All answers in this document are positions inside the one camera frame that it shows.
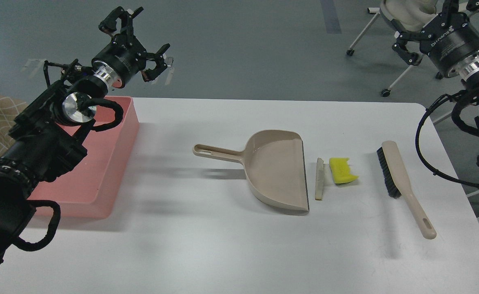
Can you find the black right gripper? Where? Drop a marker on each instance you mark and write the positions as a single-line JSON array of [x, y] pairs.
[[452, 44]]

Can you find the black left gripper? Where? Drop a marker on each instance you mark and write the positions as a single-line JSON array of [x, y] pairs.
[[125, 54]]

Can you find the beige hand brush black bristles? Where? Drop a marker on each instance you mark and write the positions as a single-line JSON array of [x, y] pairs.
[[397, 182]]

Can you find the yellow sponge piece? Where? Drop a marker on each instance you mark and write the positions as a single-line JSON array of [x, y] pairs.
[[341, 171]]

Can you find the white bread slice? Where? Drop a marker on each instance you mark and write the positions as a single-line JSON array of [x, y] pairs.
[[319, 179]]

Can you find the beige plastic dustpan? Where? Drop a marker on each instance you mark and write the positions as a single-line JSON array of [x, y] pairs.
[[274, 165]]

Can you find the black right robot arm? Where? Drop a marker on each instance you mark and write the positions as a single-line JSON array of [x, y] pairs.
[[465, 113]]

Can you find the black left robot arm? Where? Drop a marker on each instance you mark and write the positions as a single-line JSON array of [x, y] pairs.
[[49, 134]]

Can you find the pink plastic bin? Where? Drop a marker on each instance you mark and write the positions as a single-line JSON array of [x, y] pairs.
[[91, 188]]

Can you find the white office chair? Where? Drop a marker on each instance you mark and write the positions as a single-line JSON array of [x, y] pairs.
[[398, 16]]

